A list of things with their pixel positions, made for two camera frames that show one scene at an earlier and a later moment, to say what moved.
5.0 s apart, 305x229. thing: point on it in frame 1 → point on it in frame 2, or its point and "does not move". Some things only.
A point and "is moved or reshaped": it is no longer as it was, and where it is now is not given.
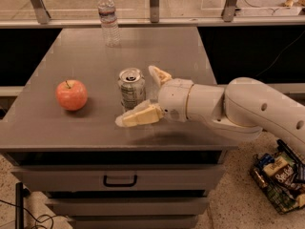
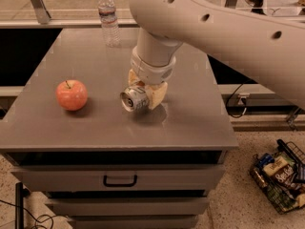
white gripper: x=173 y=96 → x=152 y=70
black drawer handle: x=127 y=184 does not move
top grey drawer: x=120 y=177 does not move
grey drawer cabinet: x=101 y=175 does not move
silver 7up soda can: x=132 y=88 is moved or reshaped
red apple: x=71 y=94 does not move
